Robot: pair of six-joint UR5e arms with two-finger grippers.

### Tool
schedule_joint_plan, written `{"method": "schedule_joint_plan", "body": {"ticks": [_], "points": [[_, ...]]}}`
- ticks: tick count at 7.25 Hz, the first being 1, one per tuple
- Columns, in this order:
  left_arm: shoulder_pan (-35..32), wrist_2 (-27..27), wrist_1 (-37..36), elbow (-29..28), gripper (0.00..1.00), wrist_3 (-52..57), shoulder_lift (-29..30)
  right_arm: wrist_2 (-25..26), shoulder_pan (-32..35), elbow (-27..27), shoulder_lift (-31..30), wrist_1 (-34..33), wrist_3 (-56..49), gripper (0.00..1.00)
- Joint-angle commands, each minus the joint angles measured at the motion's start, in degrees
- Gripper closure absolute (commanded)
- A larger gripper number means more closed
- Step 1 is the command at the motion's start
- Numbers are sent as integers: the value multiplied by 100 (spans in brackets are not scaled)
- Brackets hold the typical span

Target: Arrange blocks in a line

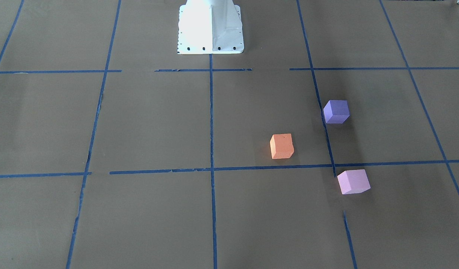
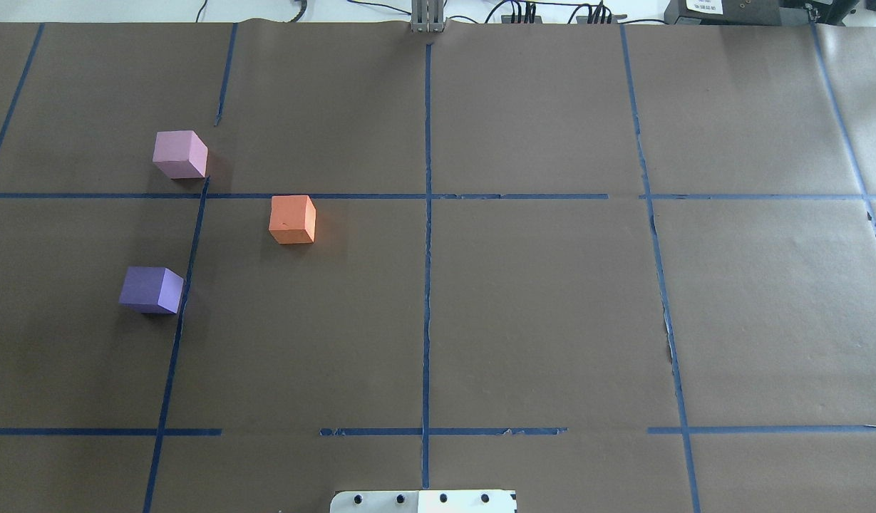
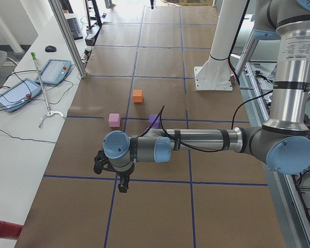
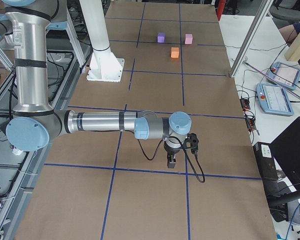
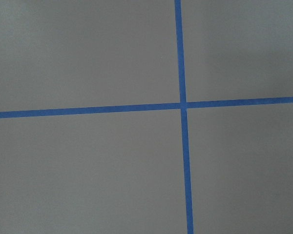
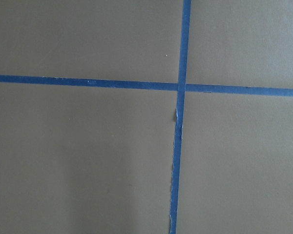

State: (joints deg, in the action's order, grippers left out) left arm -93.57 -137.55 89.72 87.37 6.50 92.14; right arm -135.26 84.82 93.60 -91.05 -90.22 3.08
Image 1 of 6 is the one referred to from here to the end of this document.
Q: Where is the orange foam cube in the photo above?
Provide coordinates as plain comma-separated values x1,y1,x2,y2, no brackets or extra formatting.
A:
270,133,295,160

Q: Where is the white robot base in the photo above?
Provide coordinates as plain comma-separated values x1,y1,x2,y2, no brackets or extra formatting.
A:
177,0,245,55

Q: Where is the purple foam cube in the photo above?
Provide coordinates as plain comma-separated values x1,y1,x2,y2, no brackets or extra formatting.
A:
323,99,350,124

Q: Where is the pink foam cube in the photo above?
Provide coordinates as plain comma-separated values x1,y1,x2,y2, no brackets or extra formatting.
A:
337,169,371,195

